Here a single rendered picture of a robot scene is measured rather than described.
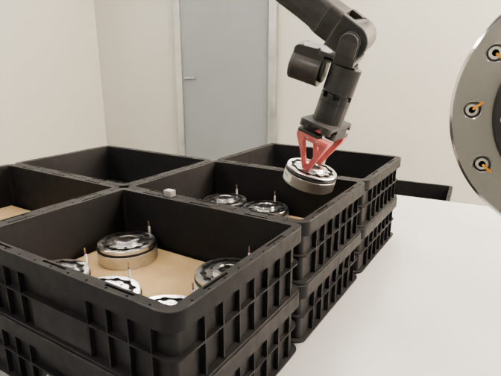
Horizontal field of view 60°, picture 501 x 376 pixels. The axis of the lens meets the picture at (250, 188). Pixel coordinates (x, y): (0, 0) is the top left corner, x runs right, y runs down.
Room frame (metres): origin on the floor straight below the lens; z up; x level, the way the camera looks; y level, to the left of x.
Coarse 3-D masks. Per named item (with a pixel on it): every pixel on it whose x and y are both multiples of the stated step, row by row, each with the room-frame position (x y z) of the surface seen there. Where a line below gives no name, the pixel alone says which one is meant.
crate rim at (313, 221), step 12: (192, 168) 1.00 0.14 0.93; (252, 168) 1.01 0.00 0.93; (264, 168) 1.00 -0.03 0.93; (156, 180) 0.89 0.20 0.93; (336, 180) 0.90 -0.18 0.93; (348, 180) 0.89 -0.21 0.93; (156, 192) 0.79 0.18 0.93; (348, 192) 0.79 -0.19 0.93; (360, 192) 0.84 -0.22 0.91; (216, 204) 0.72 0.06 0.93; (324, 204) 0.72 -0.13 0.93; (336, 204) 0.73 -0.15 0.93; (348, 204) 0.78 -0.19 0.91; (276, 216) 0.66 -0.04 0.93; (312, 216) 0.66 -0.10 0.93; (324, 216) 0.69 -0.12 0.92; (312, 228) 0.65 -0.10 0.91
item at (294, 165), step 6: (288, 162) 0.84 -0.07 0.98; (294, 162) 0.86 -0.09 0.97; (300, 162) 0.86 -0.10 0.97; (294, 168) 0.82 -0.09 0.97; (300, 168) 0.82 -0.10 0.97; (324, 168) 0.85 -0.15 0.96; (330, 168) 0.86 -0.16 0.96; (300, 174) 0.80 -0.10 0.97; (306, 174) 0.81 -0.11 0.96; (312, 174) 0.81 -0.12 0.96; (318, 174) 0.81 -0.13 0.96; (324, 174) 0.82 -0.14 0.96; (330, 174) 0.83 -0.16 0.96; (336, 174) 0.84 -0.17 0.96; (312, 180) 0.79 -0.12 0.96; (318, 180) 0.79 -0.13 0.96; (324, 180) 0.79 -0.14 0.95; (330, 180) 0.80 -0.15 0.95
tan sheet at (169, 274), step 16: (96, 256) 0.72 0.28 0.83; (160, 256) 0.72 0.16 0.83; (176, 256) 0.72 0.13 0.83; (96, 272) 0.66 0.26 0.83; (112, 272) 0.66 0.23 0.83; (144, 272) 0.66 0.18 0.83; (160, 272) 0.66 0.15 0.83; (176, 272) 0.66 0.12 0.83; (192, 272) 0.66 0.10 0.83; (144, 288) 0.61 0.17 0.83; (160, 288) 0.61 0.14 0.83; (176, 288) 0.61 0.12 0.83
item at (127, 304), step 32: (128, 192) 0.81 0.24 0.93; (0, 224) 0.62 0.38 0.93; (288, 224) 0.62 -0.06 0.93; (0, 256) 0.53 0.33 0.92; (32, 256) 0.51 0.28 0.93; (256, 256) 0.51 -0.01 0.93; (64, 288) 0.46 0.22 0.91; (96, 288) 0.43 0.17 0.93; (224, 288) 0.44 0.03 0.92; (160, 320) 0.38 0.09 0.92; (192, 320) 0.39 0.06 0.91
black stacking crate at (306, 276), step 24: (216, 168) 1.07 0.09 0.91; (240, 168) 1.03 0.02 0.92; (192, 192) 0.99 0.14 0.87; (216, 192) 1.07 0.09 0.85; (240, 192) 1.03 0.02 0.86; (264, 192) 0.99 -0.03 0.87; (288, 192) 0.96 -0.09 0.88; (336, 192) 0.90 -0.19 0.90; (336, 216) 0.76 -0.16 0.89; (312, 240) 0.67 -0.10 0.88; (336, 240) 0.76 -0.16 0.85; (312, 264) 0.67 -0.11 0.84
